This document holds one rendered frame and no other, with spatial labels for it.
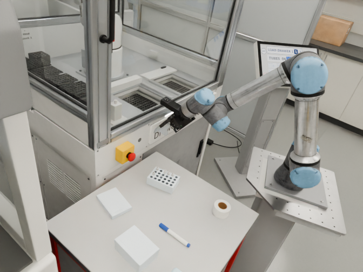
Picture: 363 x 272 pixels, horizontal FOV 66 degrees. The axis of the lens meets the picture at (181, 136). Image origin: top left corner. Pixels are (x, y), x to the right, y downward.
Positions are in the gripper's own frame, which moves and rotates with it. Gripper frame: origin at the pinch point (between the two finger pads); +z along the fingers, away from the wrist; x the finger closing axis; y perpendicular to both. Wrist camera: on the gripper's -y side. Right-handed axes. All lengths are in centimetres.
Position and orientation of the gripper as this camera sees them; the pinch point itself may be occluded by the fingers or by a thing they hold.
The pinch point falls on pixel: (162, 124)
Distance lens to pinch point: 140.4
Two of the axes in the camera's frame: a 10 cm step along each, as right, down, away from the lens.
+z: -5.5, 3.7, 7.5
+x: 6.0, -4.5, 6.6
